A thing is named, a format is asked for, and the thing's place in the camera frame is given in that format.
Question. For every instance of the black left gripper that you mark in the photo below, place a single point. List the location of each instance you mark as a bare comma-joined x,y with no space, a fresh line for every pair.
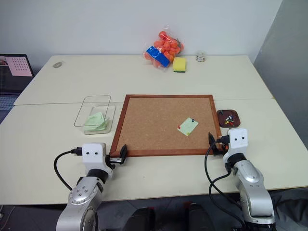
113,161

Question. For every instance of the open laptop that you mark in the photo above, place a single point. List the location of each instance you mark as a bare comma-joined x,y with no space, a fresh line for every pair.
12,79

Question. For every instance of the grey oval table cap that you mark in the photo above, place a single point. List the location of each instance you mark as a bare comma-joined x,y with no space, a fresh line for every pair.
57,64

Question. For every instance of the yellow green sponge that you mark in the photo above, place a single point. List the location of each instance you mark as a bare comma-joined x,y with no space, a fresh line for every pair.
179,64

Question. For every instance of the bag of orange balls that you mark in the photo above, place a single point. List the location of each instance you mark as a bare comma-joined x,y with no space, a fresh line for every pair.
166,48

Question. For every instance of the stack of green notes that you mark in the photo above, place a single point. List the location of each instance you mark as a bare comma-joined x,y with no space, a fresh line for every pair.
96,121

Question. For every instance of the clear plastic container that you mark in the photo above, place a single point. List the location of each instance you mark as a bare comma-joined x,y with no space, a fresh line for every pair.
96,115

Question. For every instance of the green paper note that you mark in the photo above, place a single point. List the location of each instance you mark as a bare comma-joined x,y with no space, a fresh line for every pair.
188,127

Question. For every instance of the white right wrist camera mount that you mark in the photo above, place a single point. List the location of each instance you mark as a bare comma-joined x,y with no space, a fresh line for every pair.
238,140

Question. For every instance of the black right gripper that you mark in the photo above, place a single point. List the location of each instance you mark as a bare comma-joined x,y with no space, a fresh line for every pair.
221,146

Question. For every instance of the brown tray of pushpins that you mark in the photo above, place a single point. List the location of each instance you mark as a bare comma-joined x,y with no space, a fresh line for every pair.
222,119

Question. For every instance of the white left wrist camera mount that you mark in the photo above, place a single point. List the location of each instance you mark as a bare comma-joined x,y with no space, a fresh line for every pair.
92,154

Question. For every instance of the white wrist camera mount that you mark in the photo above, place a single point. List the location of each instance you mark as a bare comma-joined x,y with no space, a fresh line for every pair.
238,140
92,154

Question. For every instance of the small glass jar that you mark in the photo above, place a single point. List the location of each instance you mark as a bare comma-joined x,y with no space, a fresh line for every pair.
201,56

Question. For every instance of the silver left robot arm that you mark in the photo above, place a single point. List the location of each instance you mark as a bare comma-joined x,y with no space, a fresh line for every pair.
80,192

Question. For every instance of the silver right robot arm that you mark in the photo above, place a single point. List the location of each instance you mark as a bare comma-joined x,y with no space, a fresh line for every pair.
252,187

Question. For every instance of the wood-framed cork board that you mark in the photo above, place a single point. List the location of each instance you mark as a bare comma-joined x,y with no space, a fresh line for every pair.
154,125

